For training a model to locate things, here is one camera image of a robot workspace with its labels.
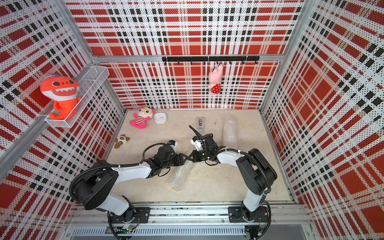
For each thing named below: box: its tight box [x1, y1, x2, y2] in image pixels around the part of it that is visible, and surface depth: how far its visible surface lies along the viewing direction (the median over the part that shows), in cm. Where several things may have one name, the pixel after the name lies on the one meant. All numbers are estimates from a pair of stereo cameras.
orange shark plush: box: [40, 73, 82, 120], surface depth 64 cm
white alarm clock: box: [154, 112, 167, 125], surface depth 113 cm
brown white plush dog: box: [114, 134, 131, 149], surface depth 101 cm
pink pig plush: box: [208, 64, 224, 95], surface depth 95 cm
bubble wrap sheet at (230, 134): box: [222, 115, 239, 149], surface depth 100 cm
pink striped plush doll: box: [129, 107, 156, 130], surface depth 111 cm
